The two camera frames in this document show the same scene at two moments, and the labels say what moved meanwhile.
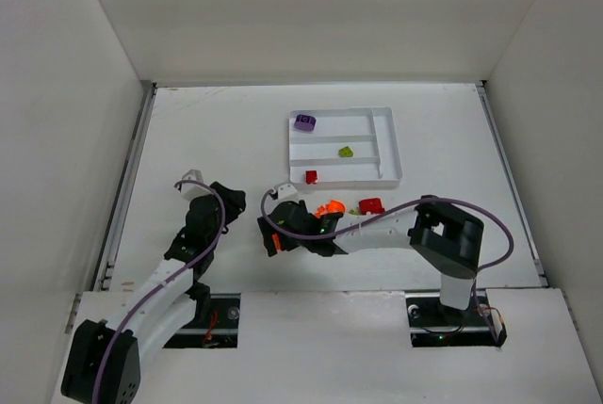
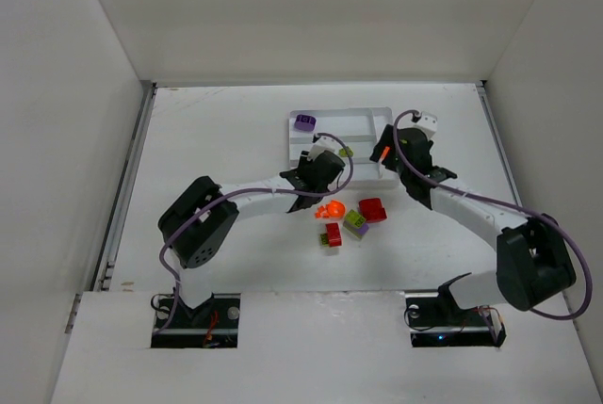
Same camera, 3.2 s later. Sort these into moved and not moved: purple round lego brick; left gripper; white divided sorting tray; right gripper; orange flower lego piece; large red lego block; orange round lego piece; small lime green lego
Moved: right gripper; left gripper; orange round lego piece
Not moved: white divided sorting tray; purple round lego brick; orange flower lego piece; large red lego block; small lime green lego
